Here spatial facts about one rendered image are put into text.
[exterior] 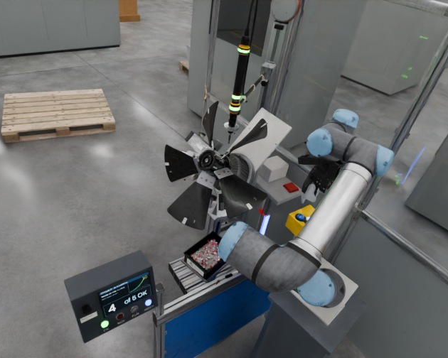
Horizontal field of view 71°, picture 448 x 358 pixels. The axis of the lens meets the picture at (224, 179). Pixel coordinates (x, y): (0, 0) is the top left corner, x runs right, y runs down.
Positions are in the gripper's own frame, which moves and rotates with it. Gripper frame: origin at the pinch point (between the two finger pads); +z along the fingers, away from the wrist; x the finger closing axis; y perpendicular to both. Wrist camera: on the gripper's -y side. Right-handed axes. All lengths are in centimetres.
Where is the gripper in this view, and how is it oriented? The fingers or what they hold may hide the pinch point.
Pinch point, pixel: (308, 197)
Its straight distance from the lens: 121.5
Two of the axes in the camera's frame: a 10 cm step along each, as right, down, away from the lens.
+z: -1.3, 7.8, 6.1
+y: 5.6, 5.7, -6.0
